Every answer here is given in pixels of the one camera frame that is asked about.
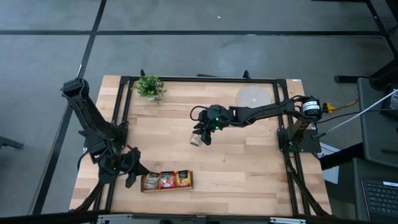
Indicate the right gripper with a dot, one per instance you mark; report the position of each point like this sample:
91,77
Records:
217,116

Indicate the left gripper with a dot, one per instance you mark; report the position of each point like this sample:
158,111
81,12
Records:
130,161

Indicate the wooden tea organizer box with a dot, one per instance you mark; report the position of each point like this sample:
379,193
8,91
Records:
168,190

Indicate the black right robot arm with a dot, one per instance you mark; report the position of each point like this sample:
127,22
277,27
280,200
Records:
267,110

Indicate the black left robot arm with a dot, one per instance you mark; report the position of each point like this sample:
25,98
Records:
90,118

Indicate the green potted plant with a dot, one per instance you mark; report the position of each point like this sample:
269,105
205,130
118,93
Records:
150,87

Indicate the black floor stand foot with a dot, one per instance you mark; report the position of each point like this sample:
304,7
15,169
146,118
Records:
9,142

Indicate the white paper sheet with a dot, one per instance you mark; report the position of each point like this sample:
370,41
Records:
331,174

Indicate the black slanted bar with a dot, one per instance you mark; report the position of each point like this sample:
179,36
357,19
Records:
342,157

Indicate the dark grey desk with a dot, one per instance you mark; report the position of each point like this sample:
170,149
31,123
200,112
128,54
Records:
351,193

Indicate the grey side table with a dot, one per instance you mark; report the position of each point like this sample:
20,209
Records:
376,140

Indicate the black labelled device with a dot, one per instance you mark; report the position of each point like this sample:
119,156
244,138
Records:
391,105

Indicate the black chair base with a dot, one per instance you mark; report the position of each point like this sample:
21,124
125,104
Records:
385,76

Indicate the black laptop keyboard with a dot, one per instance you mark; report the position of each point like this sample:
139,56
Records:
382,199

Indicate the silver bracket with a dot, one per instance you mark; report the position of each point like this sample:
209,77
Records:
287,221
115,218

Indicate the black metal table frame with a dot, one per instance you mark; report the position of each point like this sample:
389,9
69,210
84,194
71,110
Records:
217,79

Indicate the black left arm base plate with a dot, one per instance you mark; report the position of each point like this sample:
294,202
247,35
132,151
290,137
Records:
90,143

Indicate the black frame bracket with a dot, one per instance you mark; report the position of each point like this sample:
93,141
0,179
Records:
246,75
142,74

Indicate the black bottom rail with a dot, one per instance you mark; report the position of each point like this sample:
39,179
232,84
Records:
46,217

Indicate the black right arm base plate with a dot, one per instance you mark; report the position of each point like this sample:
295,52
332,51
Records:
312,146

